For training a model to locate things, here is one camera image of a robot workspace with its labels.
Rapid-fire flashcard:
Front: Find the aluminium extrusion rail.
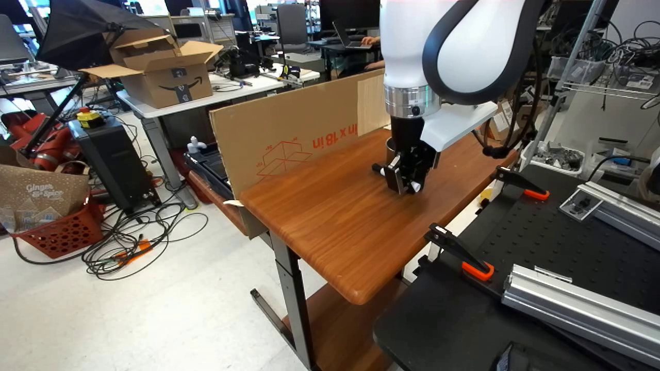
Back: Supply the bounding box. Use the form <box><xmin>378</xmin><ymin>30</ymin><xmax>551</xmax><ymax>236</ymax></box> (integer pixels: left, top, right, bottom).
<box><xmin>501</xmin><ymin>264</ymin><xmax>660</xmax><ymax>366</ymax></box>
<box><xmin>559</xmin><ymin>181</ymin><xmax>660</xmax><ymax>252</ymax></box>

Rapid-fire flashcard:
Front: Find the black computer tower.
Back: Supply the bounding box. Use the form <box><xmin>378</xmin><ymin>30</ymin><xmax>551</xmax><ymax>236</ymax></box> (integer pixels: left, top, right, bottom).
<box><xmin>68</xmin><ymin>118</ymin><xmax>159</xmax><ymax>214</ymax></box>

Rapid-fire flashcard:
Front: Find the orange black clamp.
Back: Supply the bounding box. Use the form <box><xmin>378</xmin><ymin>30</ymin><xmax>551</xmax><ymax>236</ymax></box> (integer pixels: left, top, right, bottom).
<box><xmin>425</xmin><ymin>224</ymin><xmax>496</xmax><ymax>283</ymax></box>
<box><xmin>496</xmin><ymin>166</ymin><xmax>551</xmax><ymax>201</ymax></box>

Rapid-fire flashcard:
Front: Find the orange black clamp far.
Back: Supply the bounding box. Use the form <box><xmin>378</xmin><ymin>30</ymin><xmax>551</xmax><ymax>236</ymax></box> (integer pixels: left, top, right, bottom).
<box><xmin>496</xmin><ymin>166</ymin><xmax>551</xmax><ymax>201</ymax></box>

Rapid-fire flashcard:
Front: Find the brown cardboard panel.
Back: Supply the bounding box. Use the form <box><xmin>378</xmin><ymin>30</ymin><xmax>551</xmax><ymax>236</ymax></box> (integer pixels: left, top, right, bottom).
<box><xmin>208</xmin><ymin>69</ymin><xmax>387</xmax><ymax>197</ymax></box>

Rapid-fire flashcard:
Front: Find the white side table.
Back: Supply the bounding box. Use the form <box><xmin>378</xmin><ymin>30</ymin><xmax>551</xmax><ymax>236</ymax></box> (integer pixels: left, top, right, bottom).
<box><xmin>115</xmin><ymin>65</ymin><xmax>319</xmax><ymax>190</ymax></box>

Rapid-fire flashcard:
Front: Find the red plastic basket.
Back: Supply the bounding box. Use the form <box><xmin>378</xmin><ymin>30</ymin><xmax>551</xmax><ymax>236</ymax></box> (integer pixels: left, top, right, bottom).
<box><xmin>18</xmin><ymin>201</ymin><xmax>103</xmax><ymax>260</ymax></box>

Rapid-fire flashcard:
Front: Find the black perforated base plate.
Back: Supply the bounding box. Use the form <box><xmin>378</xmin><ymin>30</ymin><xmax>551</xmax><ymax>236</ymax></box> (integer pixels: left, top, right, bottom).
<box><xmin>376</xmin><ymin>166</ymin><xmax>660</xmax><ymax>371</ymax></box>

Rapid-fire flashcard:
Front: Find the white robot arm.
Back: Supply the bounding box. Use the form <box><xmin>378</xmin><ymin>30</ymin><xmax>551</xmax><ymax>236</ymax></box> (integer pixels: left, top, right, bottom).
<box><xmin>376</xmin><ymin>0</ymin><xmax>551</xmax><ymax>193</ymax></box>

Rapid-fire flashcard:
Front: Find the orange black clamp near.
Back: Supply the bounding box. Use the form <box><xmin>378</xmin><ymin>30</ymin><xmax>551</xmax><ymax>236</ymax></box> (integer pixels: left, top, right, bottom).
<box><xmin>425</xmin><ymin>224</ymin><xmax>496</xmax><ymax>283</ymax></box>

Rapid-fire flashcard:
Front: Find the open cardboard box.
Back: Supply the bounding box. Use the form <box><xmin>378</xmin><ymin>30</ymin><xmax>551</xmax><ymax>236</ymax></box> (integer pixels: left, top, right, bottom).
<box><xmin>84</xmin><ymin>35</ymin><xmax>222</xmax><ymax>107</ymax></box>

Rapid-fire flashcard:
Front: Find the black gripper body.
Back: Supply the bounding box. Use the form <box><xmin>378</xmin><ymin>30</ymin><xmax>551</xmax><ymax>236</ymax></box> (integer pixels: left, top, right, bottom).
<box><xmin>386</xmin><ymin>118</ymin><xmax>440</xmax><ymax>188</ymax></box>

